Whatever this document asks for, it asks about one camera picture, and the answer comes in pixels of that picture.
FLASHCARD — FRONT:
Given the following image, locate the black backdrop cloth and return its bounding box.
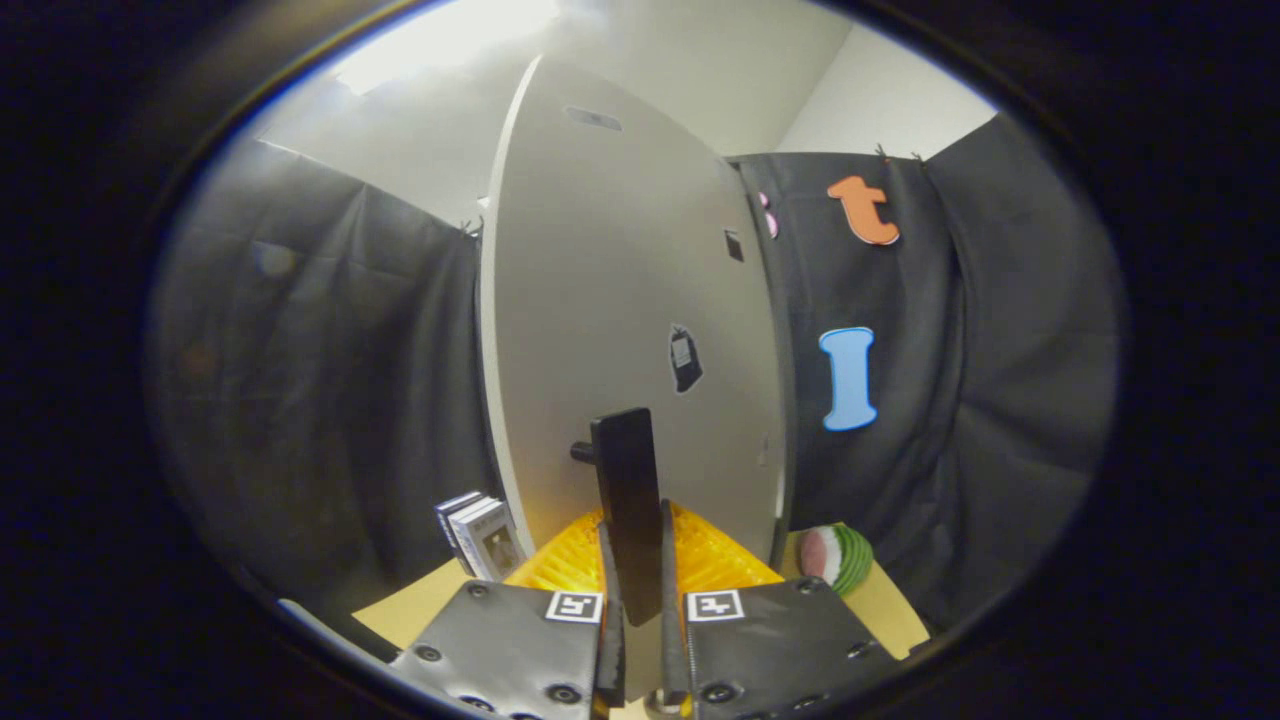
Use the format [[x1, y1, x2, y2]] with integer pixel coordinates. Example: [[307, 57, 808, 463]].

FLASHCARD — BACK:
[[150, 115, 1121, 641]]

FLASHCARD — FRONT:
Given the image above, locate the black door handle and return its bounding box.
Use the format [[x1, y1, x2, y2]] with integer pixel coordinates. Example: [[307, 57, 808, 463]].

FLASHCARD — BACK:
[[570, 407, 666, 628]]

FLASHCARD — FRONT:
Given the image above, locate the grey shoe cabinet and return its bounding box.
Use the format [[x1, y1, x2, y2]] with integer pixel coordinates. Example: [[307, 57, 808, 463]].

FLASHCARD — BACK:
[[728, 155, 798, 573]]

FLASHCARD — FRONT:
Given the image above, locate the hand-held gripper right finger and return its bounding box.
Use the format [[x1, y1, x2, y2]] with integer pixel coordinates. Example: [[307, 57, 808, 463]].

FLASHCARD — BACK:
[[658, 500, 903, 720]]

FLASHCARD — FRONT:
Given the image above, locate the watermelon slice toy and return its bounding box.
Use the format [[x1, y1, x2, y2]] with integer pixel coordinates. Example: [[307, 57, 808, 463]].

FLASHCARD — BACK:
[[797, 523, 875, 598]]

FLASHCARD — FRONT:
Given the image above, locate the white shoe cabinet door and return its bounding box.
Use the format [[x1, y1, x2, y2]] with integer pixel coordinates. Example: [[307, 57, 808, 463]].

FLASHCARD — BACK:
[[480, 55, 791, 571]]

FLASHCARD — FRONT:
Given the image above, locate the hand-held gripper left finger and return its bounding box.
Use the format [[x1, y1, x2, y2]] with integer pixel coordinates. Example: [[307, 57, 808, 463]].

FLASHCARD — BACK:
[[388, 508, 629, 720]]

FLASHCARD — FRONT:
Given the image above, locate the dark cover book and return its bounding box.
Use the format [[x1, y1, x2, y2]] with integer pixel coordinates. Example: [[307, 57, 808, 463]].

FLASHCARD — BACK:
[[435, 490, 483, 576]]

